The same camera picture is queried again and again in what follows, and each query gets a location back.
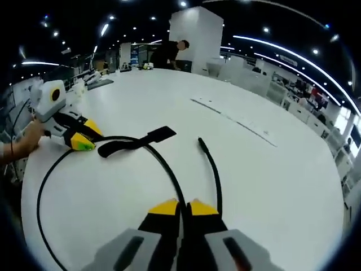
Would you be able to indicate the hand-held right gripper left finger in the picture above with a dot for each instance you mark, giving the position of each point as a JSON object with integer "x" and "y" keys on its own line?
{"x": 135, "y": 248}

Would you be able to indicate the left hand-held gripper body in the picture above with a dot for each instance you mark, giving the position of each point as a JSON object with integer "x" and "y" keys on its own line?
{"x": 45, "y": 104}

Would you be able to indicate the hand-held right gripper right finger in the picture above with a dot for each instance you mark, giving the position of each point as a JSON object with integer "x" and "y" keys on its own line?
{"x": 220, "y": 248}

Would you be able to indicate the black desk mat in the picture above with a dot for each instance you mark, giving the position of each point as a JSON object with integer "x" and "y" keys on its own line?
{"x": 101, "y": 83}

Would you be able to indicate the person's left hand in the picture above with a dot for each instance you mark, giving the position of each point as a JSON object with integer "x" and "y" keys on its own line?
{"x": 28, "y": 141}

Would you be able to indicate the spare hand-held gripper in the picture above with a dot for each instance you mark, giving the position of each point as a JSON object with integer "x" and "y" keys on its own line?
{"x": 148, "y": 66}

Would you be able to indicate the white square pillar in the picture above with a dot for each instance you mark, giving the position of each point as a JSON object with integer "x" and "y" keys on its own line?
{"x": 197, "y": 34}

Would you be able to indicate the row of white office desks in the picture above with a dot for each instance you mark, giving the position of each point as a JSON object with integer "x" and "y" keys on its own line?
{"x": 282, "y": 90}

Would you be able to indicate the long ceiling light strip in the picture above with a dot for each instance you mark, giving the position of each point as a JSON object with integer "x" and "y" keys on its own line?
{"x": 296, "y": 55}

